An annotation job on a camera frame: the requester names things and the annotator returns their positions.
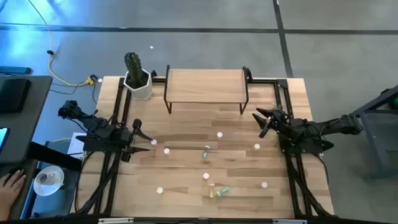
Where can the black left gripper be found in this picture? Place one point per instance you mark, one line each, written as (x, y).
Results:
(127, 143)

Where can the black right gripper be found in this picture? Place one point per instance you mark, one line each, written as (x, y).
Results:
(280, 121)

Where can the red medicine bottle white cap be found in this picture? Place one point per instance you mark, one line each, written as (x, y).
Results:
(219, 134)
(166, 151)
(160, 190)

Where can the clear bottle with blue cap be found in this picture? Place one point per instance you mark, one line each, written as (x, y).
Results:
(205, 152)

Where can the orange medicine bottle white cap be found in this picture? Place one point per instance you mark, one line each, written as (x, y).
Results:
(206, 175)
(264, 184)

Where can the white round lid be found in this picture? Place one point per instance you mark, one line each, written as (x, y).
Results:
(223, 191)

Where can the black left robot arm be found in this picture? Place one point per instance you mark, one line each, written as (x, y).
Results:
(102, 129)

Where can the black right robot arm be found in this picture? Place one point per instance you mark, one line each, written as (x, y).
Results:
(326, 127)

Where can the wooden shelf black metal legs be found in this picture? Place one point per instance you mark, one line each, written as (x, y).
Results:
(205, 85)

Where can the white hexagonal plant pot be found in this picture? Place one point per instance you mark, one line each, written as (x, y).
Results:
(143, 91)

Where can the white paper sheet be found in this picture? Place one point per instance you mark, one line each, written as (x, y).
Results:
(74, 149)

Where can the green cactus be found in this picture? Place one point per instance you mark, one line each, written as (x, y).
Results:
(133, 67)

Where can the black desk crossbar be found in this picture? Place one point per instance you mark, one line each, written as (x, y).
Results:
(53, 155)

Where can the black desk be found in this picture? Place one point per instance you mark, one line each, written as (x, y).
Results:
(37, 124)

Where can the blue-grey metal cart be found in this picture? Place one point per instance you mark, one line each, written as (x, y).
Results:
(373, 104)

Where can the green ball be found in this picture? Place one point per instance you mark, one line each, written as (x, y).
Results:
(394, 102)

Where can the black rectangular pad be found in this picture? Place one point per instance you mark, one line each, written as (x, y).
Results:
(14, 95)

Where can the phone with lit screen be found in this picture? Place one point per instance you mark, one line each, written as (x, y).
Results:
(3, 138)

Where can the person's hand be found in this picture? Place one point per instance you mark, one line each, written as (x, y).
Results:
(11, 191)

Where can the dark flat bar device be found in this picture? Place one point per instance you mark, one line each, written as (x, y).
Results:
(15, 70)

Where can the black aluminium table frame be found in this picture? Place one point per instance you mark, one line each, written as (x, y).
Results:
(264, 81)

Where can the silver metal bracket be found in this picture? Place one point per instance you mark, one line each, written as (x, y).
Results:
(289, 221)
(115, 220)

